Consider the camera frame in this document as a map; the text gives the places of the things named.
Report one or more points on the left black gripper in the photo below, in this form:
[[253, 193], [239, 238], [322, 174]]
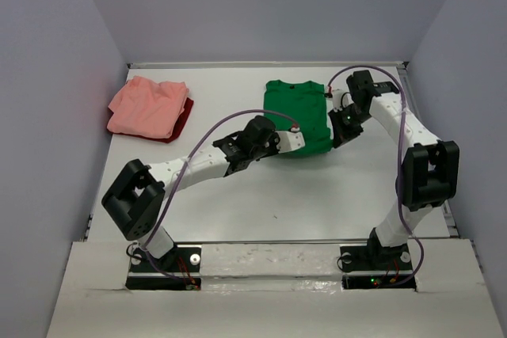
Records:
[[273, 139]]

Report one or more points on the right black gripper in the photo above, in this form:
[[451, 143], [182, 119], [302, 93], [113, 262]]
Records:
[[341, 134]]

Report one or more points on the green t shirt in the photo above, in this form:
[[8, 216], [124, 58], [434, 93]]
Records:
[[305, 103]]

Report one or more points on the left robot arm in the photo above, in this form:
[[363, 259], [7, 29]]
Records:
[[135, 199]]

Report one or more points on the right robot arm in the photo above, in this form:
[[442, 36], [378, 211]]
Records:
[[427, 166]]

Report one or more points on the dark red folded t shirt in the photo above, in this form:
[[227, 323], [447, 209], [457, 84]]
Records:
[[178, 126]]

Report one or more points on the pink folded t shirt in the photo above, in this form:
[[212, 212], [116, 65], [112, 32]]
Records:
[[146, 108]]

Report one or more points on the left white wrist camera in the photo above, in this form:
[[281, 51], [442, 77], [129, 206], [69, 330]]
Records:
[[289, 141]]

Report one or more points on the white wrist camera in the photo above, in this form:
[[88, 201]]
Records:
[[289, 141], [340, 98]]

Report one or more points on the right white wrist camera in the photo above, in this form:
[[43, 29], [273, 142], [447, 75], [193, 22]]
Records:
[[340, 98]]

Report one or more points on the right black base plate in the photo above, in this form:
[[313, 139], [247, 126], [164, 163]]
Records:
[[361, 271]]

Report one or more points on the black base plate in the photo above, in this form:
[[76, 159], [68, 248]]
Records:
[[361, 271], [178, 270]]

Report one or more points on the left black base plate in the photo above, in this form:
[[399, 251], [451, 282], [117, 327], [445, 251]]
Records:
[[178, 270]]

